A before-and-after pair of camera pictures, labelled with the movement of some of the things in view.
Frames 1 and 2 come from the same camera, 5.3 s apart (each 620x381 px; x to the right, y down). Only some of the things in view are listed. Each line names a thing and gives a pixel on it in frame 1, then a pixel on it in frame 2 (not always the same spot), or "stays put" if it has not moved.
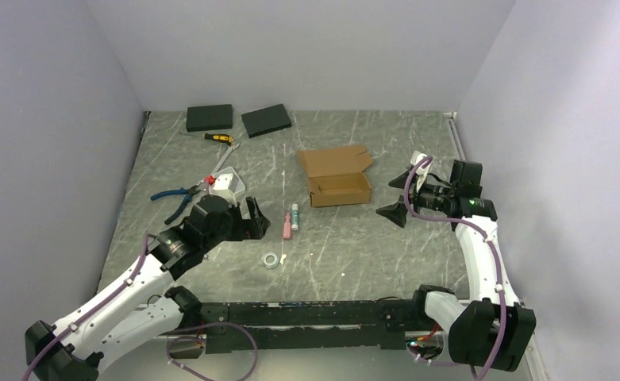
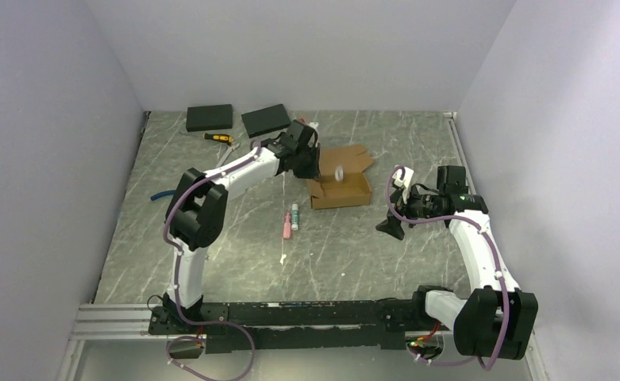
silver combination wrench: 222,160 stays put
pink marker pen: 286,228 stays put
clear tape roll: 270,260 to 339,173
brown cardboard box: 336,176 stays put
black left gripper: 252,228 to 314,172
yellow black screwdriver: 221,137 stays put
